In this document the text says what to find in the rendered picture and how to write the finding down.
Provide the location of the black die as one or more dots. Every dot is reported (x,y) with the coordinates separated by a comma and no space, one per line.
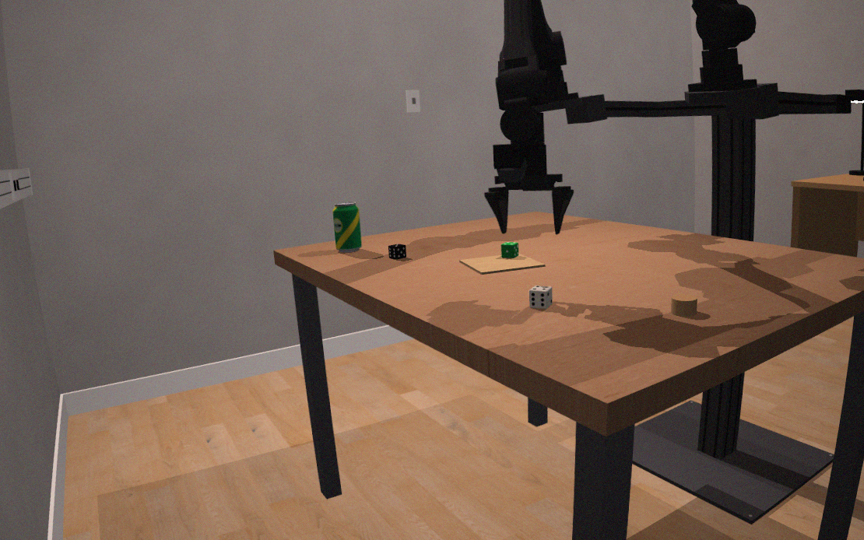
(397,251)

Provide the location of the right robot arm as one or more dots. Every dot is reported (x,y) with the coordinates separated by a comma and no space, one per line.
(530,86)

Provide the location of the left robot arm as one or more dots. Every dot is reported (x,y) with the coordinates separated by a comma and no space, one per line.
(722,27)

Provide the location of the green die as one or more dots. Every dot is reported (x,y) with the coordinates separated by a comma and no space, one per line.
(509,250)

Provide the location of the white die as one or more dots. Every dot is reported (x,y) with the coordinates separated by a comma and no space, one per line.
(540,297)

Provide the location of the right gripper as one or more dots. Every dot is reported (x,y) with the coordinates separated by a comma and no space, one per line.
(530,183)

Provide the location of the brown cylinder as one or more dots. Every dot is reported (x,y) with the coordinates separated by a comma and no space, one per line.
(684,305)

